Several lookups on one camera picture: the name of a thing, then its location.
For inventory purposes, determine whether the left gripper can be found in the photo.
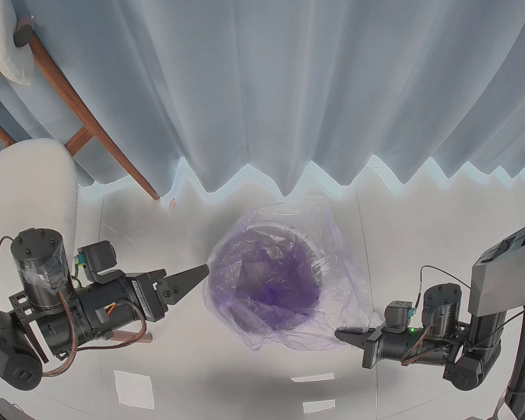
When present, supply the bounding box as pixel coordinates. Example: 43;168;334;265
76;269;168;344

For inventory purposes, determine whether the white trash bin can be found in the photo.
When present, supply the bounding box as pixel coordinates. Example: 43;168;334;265
206;220;329;336

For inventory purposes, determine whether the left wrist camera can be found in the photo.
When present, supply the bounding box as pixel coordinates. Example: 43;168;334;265
76;240;125;285

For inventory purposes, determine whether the white cushioned wooden chair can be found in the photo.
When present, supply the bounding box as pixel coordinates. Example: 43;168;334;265
0;0;162;347

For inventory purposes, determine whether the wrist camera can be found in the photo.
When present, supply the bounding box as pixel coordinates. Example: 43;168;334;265
76;240;125;285
385;300;414;333

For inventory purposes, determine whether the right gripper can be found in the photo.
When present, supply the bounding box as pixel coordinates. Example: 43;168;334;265
362;327;425;368

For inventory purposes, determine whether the pale blue curtain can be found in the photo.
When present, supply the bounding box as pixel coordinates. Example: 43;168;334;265
0;0;525;200

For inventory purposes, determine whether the purple plastic bag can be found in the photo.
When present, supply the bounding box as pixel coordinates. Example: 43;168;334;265
203;195;370;352

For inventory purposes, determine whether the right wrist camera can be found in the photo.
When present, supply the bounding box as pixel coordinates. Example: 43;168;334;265
385;300;414;333

